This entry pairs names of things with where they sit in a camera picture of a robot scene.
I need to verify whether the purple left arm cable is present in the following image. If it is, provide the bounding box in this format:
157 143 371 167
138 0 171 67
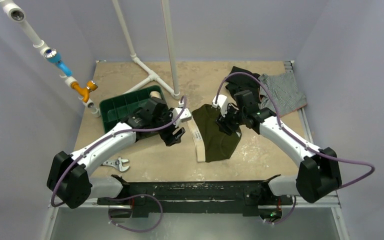
50 96 188 233

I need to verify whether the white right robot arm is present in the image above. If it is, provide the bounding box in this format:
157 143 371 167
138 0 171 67
212 90 342 204

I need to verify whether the grey striped underwear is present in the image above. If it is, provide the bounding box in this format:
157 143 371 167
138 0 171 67
258 72 307 117

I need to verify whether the black striped underwear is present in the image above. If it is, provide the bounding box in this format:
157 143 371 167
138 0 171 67
225 74 261 103

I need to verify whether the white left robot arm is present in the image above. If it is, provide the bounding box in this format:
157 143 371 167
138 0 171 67
46 96 188 209

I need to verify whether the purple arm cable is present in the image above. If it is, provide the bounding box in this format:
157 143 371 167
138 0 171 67
215 71 376 225
50 96 188 233

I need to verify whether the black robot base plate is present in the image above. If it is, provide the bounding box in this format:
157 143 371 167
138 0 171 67
97 177 294 218

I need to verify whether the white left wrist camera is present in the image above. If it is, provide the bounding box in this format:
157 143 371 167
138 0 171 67
171 107 192 128

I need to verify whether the adjustable wrench red handle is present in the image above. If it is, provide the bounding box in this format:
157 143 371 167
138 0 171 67
102 157 130 173

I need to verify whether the green divided organizer tray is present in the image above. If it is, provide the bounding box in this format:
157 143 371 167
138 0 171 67
99 85 165 133

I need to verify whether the olive green underwear cream waistband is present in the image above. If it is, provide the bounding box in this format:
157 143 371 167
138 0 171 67
187 104 242 163

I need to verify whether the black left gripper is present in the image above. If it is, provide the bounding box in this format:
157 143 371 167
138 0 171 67
151 108 185 146

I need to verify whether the cream rolled underwear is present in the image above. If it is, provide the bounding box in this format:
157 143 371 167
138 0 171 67
149 91 162 99

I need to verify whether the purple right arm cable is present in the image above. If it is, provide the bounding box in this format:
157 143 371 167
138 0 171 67
215 71 376 225

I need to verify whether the white PVC pipe frame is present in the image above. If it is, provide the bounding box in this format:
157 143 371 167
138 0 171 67
95 0 181 100

